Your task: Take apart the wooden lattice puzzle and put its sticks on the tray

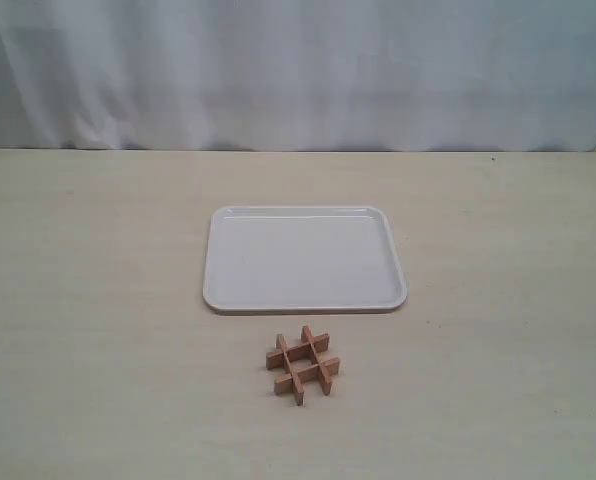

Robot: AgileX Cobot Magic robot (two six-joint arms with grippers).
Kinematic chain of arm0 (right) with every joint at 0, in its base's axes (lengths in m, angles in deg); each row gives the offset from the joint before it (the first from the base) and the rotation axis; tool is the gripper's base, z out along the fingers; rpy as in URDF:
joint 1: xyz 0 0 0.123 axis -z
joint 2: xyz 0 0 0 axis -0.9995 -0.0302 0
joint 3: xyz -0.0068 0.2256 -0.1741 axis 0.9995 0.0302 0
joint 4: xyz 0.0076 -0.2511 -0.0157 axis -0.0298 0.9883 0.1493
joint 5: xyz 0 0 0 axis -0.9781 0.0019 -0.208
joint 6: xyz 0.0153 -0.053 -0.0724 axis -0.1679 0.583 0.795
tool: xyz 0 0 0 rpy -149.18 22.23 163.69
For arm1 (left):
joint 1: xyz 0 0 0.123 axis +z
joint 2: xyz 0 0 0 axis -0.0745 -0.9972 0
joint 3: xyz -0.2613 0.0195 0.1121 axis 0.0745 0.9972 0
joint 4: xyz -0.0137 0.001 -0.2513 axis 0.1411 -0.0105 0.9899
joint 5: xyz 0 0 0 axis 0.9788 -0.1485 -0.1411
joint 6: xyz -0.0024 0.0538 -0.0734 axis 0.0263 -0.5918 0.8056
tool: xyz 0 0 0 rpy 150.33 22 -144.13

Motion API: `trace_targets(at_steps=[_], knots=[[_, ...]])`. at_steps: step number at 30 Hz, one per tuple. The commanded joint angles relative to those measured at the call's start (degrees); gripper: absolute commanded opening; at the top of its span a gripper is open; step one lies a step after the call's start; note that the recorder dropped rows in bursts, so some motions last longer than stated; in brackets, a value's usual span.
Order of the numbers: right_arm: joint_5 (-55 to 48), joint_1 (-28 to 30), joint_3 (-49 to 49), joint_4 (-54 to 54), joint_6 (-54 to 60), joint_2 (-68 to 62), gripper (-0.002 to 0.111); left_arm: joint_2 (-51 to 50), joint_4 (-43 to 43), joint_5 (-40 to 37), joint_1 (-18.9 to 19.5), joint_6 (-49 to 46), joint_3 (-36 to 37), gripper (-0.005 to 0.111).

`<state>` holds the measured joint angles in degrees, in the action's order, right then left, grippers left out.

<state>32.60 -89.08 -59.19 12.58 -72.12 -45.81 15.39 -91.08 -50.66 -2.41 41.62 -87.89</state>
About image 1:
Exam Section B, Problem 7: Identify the wooden notched stick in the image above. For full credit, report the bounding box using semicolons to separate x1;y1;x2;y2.
265;334;330;370
301;325;333;396
276;333;304;406
274;358;340;395

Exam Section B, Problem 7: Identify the white rectangular tray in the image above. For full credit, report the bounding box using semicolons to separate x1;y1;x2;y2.
202;206;408;314

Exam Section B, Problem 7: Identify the white curtain backdrop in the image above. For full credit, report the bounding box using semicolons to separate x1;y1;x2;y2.
0;1;596;151

